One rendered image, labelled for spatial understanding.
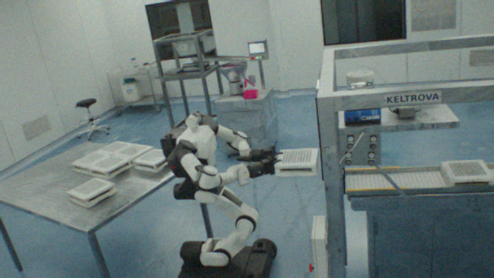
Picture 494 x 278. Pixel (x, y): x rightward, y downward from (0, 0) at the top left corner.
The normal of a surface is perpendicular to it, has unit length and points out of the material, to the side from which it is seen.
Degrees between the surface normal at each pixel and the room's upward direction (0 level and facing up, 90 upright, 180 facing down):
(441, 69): 90
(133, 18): 90
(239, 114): 91
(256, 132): 91
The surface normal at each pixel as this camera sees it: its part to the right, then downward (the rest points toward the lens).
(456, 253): -0.20, 0.39
